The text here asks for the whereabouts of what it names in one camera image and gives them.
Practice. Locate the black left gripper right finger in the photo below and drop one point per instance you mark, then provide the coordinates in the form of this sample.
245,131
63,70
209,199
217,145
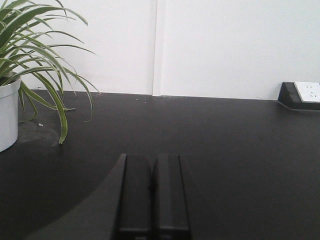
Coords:
170,214

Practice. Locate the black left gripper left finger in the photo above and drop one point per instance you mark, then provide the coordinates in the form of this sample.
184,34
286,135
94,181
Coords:
135,217

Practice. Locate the white plant pot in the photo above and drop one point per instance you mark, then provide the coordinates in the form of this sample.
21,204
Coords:
9,114

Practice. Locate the green spider plant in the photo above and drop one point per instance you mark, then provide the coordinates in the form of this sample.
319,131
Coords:
22,52

